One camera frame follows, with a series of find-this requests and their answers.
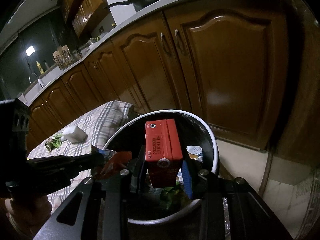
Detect yellow oil bottle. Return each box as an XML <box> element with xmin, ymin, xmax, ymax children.
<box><xmin>36</xmin><ymin>61</ymin><xmax>44</xmax><ymax>75</ymax></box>

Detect knife and utensil rack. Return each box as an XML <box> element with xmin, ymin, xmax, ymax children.
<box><xmin>53</xmin><ymin>45</ymin><xmax>75</xmax><ymax>70</ymax></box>

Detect wooden kitchen cabinets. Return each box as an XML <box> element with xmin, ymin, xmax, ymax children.
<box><xmin>27</xmin><ymin>0</ymin><xmax>319</xmax><ymax>165</ymax></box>
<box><xmin>61</xmin><ymin>0</ymin><xmax>111</xmax><ymax>38</ymax></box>

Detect plaid checked tablecloth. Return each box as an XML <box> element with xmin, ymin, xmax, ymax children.
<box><xmin>26</xmin><ymin>100</ymin><xmax>136</xmax><ymax>213</ymax></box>

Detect red small carton box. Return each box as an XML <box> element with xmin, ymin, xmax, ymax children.
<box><xmin>145</xmin><ymin>119</ymin><xmax>183</xmax><ymax>189</ymax></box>

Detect green foil snack bag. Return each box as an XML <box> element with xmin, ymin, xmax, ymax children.
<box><xmin>148</xmin><ymin>183</ymin><xmax>190</xmax><ymax>210</ymax></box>

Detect white foam block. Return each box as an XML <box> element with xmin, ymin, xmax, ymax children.
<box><xmin>62</xmin><ymin>126</ymin><xmax>87</xmax><ymax>143</ymax></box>

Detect chrome sink faucet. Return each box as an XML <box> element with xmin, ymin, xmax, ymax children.
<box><xmin>28</xmin><ymin>73</ymin><xmax>39</xmax><ymax>84</ymax></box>

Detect wooden upper kitchen cabinets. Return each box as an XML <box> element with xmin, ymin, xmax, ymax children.
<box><xmin>61</xmin><ymin>0</ymin><xmax>111</xmax><ymax>38</ymax></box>

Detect white round trash bin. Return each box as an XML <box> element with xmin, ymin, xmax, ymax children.
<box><xmin>104</xmin><ymin>109</ymin><xmax>220</xmax><ymax>225</ymax></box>

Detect wooden lower kitchen cabinets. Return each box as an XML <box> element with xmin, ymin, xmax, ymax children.
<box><xmin>27</xmin><ymin>0</ymin><xmax>319</xmax><ymax>165</ymax></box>

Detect cartoon print wrapper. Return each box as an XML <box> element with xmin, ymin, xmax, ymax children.
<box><xmin>187</xmin><ymin>146</ymin><xmax>203</xmax><ymax>163</ymax></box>

